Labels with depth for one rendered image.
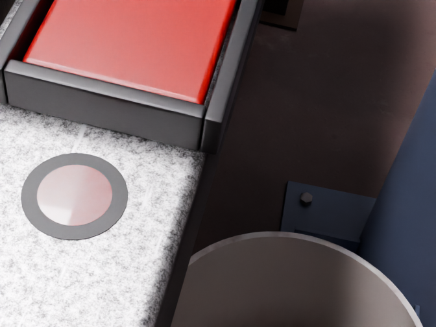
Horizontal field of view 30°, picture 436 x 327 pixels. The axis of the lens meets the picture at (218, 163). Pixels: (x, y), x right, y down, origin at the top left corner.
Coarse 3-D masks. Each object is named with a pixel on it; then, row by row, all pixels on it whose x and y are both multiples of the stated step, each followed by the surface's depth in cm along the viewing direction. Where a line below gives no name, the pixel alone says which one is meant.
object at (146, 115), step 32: (32, 0) 27; (256, 0) 28; (32, 32) 27; (0, 64) 25; (32, 64) 25; (224, 64) 26; (0, 96) 26; (32, 96) 26; (64, 96) 25; (96, 96) 25; (128, 96) 25; (160, 96) 25; (224, 96) 25; (128, 128) 26; (160, 128) 26; (192, 128) 25; (224, 128) 27
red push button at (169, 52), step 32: (64, 0) 28; (96, 0) 28; (128, 0) 28; (160, 0) 28; (192, 0) 28; (224, 0) 29; (64, 32) 27; (96, 32) 27; (128, 32) 27; (160, 32) 27; (192, 32) 27; (224, 32) 28; (64, 64) 26; (96, 64) 26; (128, 64) 26; (160, 64) 26; (192, 64) 26; (192, 96) 26
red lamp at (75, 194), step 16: (48, 176) 25; (64, 176) 25; (80, 176) 25; (96, 176) 25; (48, 192) 24; (64, 192) 25; (80, 192) 25; (96, 192) 25; (48, 208) 24; (64, 208) 24; (80, 208) 24; (96, 208) 24; (64, 224) 24; (80, 224) 24
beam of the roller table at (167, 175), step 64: (0, 128) 26; (64, 128) 26; (0, 192) 24; (128, 192) 25; (192, 192) 25; (0, 256) 23; (64, 256) 23; (128, 256) 23; (0, 320) 22; (64, 320) 22; (128, 320) 22
